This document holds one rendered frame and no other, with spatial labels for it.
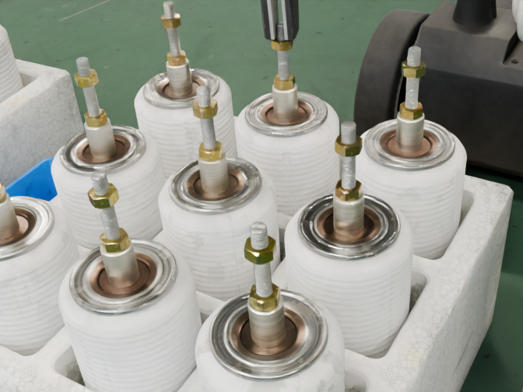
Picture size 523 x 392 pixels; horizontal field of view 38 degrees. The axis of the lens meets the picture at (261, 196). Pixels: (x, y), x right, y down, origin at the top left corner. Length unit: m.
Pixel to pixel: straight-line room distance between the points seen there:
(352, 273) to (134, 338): 0.16
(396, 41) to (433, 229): 0.36
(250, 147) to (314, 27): 0.79
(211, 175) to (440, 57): 0.41
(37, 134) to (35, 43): 0.58
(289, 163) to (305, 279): 0.15
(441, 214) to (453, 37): 0.33
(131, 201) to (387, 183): 0.22
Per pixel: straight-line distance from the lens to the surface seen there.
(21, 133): 0.94
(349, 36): 1.40
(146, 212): 0.67
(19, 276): 0.58
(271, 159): 0.66
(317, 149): 0.66
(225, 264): 0.60
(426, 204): 0.63
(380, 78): 0.94
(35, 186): 0.92
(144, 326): 0.51
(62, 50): 1.47
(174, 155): 0.73
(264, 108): 0.70
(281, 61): 0.66
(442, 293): 0.61
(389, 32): 0.97
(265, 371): 0.46
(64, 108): 0.99
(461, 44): 0.92
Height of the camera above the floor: 0.61
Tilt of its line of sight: 37 degrees down
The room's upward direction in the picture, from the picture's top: 5 degrees counter-clockwise
